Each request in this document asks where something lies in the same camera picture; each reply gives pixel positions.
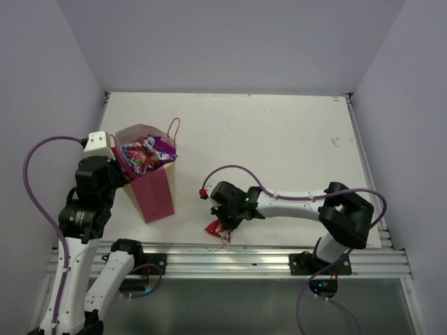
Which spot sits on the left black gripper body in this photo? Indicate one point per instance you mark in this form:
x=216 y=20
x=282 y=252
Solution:
x=118 y=179

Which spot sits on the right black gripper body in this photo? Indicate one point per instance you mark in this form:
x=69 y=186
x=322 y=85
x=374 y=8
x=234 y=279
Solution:
x=228 y=215

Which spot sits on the small red candy packet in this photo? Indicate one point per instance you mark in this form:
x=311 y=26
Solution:
x=216 y=229

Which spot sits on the Fox's candy bag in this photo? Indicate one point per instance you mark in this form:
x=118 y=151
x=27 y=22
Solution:
x=140 y=155

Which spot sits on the pink paper bag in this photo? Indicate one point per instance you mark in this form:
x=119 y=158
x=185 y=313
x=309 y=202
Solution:
x=152 y=194

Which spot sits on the purple grape candy bag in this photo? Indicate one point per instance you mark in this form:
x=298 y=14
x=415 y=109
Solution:
x=159 y=152

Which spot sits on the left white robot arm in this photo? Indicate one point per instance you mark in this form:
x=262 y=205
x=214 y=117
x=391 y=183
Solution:
x=76 y=307

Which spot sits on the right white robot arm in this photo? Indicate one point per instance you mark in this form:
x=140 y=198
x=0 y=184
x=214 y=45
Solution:
x=344 y=214

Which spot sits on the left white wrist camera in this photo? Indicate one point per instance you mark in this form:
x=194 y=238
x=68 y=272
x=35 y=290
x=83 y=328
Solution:
x=98 y=144

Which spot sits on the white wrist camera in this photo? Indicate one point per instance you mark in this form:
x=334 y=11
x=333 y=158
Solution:
x=205 y=192
x=98 y=144

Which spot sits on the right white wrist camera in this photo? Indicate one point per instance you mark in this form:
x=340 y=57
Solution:
x=205 y=192

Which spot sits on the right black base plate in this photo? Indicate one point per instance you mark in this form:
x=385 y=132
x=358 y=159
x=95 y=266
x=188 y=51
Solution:
x=305 y=263

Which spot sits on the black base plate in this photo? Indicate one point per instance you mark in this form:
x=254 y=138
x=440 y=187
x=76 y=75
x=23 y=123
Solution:
x=158 y=261
x=305 y=263

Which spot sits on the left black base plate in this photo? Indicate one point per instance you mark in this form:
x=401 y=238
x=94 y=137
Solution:
x=158 y=261

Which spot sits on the aluminium mounting rail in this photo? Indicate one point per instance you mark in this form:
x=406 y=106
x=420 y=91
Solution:
x=243 y=262

